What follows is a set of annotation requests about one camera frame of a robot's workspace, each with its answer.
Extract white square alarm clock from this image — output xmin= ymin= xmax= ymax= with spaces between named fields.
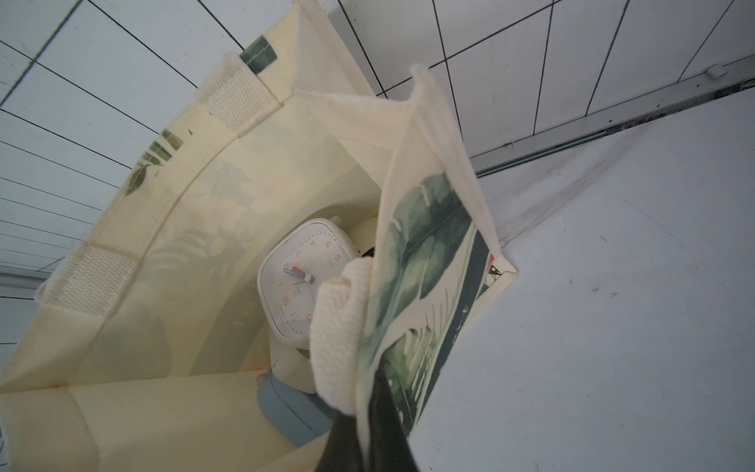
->
xmin=257 ymin=218 xmax=360 ymax=349

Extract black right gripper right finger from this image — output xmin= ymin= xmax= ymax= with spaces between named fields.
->
xmin=367 ymin=371 xmax=419 ymax=472

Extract floral canvas tote bag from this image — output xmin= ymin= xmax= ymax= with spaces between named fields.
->
xmin=1 ymin=1 xmax=517 ymax=471

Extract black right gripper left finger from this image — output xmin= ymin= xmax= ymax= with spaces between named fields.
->
xmin=315 ymin=413 xmax=363 ymax=472

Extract blue square alarm clock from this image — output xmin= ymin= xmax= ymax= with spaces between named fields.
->
xmin=257 ymin=371 xmax=336 ymax=448

